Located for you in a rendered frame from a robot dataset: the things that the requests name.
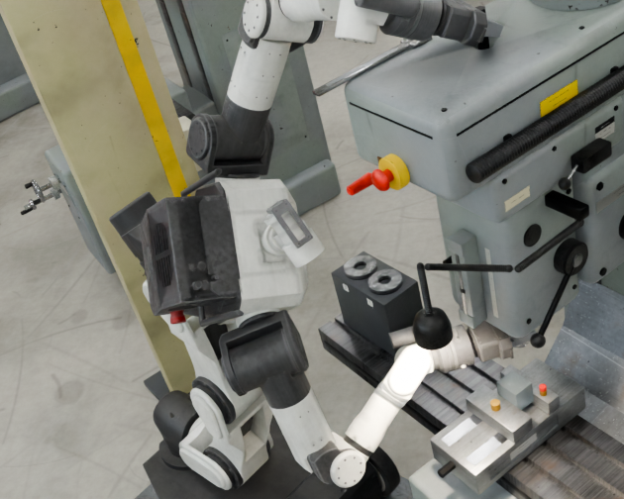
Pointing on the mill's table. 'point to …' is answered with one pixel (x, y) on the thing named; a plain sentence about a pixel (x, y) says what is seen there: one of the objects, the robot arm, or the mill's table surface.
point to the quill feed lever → (574, 249)
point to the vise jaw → (480, 405)
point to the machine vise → (557, 403)
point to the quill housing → (519, 291)
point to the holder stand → (375, 298)
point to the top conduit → (556, 120)
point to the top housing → (485, 88)
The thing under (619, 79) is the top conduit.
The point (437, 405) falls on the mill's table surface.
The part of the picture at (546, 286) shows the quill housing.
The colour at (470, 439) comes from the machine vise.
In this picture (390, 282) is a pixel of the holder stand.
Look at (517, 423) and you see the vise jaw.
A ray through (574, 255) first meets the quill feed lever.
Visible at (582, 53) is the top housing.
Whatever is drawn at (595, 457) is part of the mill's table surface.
